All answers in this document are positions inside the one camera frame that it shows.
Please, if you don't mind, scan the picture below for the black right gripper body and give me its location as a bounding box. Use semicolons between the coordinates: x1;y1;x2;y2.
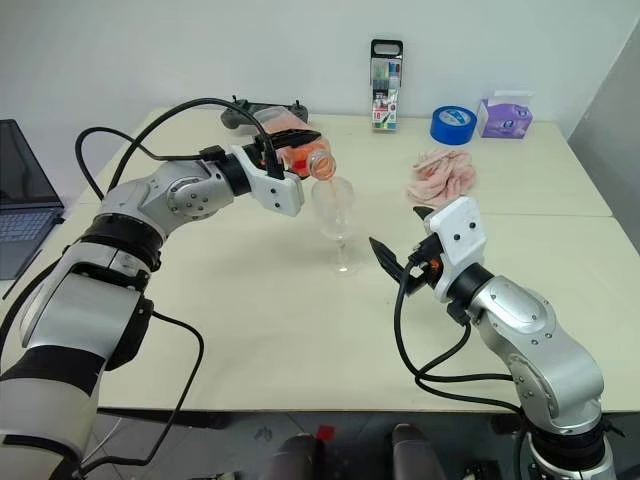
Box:
399;237;447;298

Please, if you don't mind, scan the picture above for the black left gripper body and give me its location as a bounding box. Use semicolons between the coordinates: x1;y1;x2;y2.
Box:
252;132;302;175

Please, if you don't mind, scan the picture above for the bottle with orange liquid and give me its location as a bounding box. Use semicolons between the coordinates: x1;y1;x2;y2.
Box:
252;110;337;182

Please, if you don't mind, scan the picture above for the clear wine glass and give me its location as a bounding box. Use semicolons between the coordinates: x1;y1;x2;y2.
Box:
310;178;359;274

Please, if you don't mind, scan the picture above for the pink crumpled cloth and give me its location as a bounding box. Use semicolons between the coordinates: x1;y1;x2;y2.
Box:
405;145;479;209

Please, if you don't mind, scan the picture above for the grey handheld controller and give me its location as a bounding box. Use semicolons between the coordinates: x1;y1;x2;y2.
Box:
221;96;310;135

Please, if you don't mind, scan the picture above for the blue tape roll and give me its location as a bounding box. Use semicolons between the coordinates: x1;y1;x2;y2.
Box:
429;104;477;146

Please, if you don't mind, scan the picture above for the marker pen pack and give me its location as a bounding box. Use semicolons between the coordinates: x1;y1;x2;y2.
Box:
370;38;405;135

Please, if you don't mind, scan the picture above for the purple tissue box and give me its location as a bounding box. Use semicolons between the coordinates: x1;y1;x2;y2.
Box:
475;89;535;140

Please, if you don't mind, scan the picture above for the dark rounded shape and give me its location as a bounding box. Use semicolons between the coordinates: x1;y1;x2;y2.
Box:
259;433;326;480
384;423;446;480

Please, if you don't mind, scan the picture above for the dark open laptop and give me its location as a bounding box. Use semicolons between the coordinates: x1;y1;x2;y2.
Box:
0;118;66;281

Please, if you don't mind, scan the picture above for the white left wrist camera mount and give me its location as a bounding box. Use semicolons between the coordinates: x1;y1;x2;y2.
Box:
230;144;305;217

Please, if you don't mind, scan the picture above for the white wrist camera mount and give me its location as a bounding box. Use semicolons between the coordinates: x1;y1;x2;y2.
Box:
423;196;489;304
230;144;305;217

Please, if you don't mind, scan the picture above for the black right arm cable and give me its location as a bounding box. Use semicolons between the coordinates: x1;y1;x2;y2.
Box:
393;249;534;480

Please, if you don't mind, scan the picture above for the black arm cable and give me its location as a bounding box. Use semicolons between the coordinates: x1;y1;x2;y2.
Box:
393;249;534;480
72;97;286;479

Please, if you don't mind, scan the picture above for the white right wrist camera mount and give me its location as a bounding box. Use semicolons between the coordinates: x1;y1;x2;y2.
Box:
423;196;489;304

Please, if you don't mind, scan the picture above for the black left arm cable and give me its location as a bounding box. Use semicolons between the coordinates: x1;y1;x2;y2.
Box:
72;97;286;479

